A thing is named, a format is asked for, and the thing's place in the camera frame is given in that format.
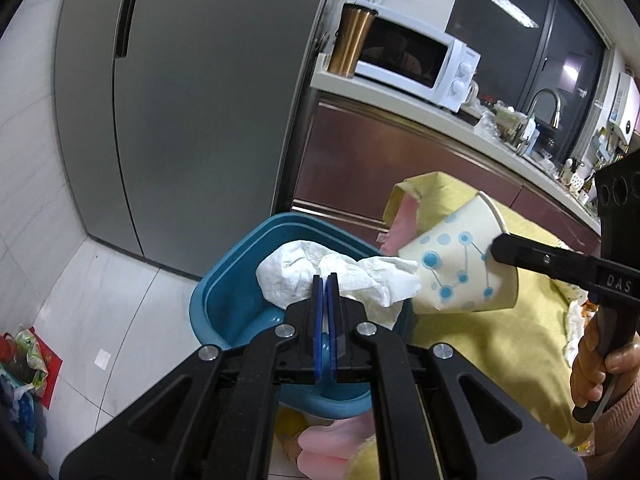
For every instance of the grey double-door refrigerator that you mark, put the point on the grey double-door refrigerator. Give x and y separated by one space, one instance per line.
174 117

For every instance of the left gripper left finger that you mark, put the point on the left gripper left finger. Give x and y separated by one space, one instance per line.
212 416

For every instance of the yellow patterned table cloth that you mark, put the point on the yellow patterned table cloth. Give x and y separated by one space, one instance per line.
520 349

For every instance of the white blue-dotted paper cup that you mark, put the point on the white blue-dotted paper cup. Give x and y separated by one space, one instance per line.
456 269

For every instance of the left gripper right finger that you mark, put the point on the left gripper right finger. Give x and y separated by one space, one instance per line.
436 415

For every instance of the person's right hand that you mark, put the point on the person's right hand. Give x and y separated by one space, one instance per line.
590 368

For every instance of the pink sleeve right forearm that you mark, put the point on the pink sleeve right forearm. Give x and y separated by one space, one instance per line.
611 430

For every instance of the steel kitchen faucet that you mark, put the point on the steel kitchen faucet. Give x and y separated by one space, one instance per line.
546 105

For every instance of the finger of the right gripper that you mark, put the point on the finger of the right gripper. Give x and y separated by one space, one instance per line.
560 264

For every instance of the white water heater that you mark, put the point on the white water heater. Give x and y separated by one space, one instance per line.
625 108

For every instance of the pink slippers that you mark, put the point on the pink slippers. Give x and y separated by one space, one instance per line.
346 449

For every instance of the copper travel mug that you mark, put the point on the copper travel mug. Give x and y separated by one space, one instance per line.
355 23

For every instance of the maroon lower kitchen cabinets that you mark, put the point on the maroon lower kitchen cabinets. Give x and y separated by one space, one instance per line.
355 154

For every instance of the white microwave oven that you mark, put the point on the white microwave oven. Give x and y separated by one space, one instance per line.
416 58

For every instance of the dark kitchen window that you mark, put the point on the dark kitchen window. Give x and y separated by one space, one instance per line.
528 45

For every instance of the white kitchen countertop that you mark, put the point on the white kitchen countertop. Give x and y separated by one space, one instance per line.
378 99

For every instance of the blue plastic trash bin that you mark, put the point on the blue plastic trash bin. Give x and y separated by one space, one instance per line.
250 288

